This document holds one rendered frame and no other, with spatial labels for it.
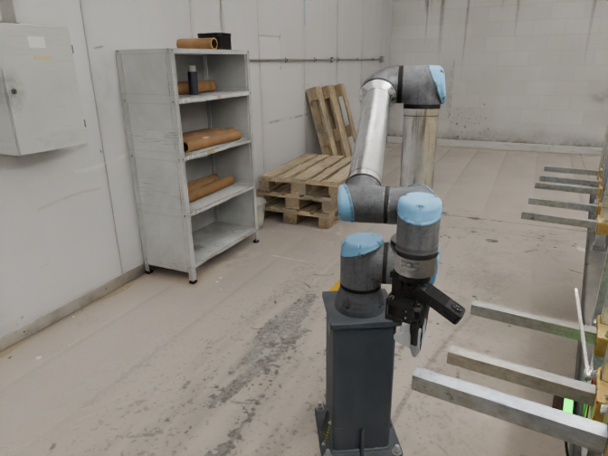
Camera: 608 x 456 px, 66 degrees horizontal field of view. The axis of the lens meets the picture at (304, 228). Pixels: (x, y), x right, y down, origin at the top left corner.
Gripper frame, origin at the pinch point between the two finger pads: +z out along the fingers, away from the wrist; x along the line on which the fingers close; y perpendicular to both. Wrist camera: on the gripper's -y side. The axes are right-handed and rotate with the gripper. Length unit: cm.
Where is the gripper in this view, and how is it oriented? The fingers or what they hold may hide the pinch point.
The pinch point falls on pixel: (417, 352)
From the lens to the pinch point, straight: 116.3
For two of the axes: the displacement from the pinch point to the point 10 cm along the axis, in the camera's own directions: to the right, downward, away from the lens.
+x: -5.1, 2.9, -8.1
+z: 0.1, 9.4, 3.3
